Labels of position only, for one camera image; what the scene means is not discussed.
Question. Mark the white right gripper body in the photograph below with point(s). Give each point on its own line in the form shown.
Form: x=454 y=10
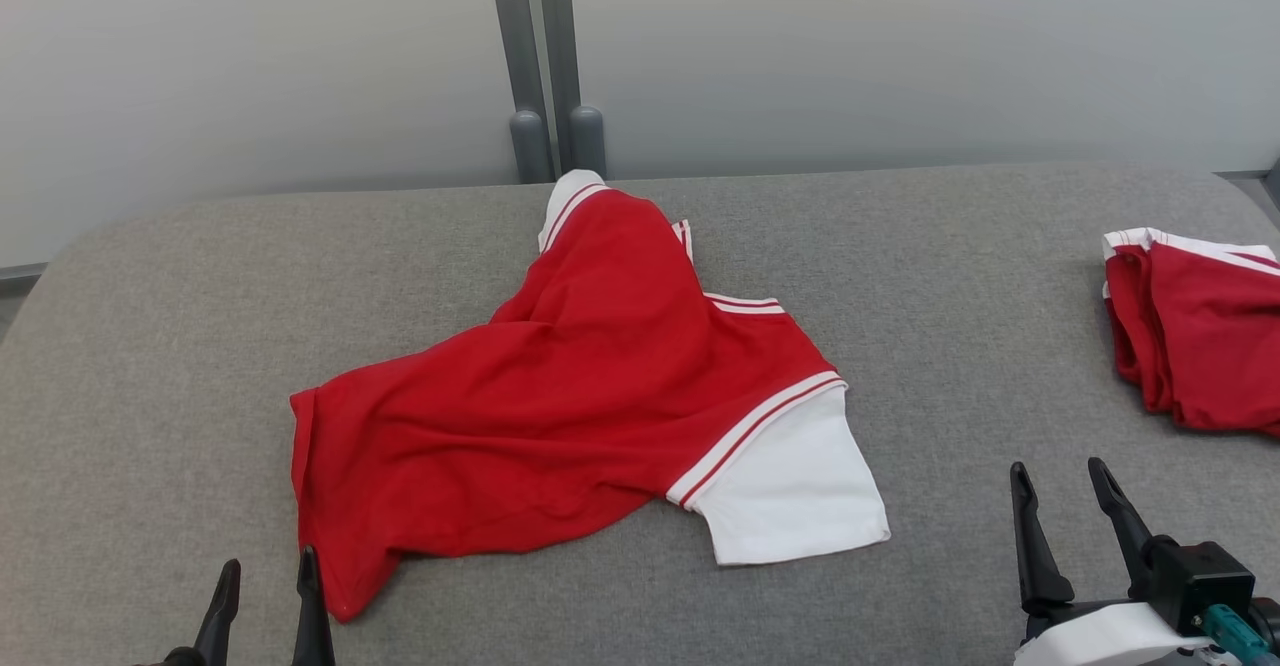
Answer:
x=1100 y=641

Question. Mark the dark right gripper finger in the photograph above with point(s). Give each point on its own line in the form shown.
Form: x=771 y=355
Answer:
x=1035 y=566
x=1125 y=521

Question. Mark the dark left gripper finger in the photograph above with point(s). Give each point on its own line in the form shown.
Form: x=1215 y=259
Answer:
x=310 y=616
x=222 y=616

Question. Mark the red shorts white trim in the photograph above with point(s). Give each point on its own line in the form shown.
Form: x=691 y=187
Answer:
x=1210 y=346

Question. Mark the red shirt white sleeves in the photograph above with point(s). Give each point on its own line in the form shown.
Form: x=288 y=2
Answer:
x=560 y=396

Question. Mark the grey metal posts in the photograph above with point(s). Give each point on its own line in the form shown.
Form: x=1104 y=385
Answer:
x=510 y=26

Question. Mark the grey partition upright strip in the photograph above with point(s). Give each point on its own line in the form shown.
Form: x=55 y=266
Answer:
x=557 y=26

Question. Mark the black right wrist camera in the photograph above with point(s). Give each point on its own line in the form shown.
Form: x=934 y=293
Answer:
x=1200 y=581

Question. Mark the grey metal frame tube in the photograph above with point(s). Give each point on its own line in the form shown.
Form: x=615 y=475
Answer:
x=1275 y=184

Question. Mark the grey cylindrical post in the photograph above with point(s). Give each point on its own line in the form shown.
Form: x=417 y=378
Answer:
x=531 y=151
x=589 y=146

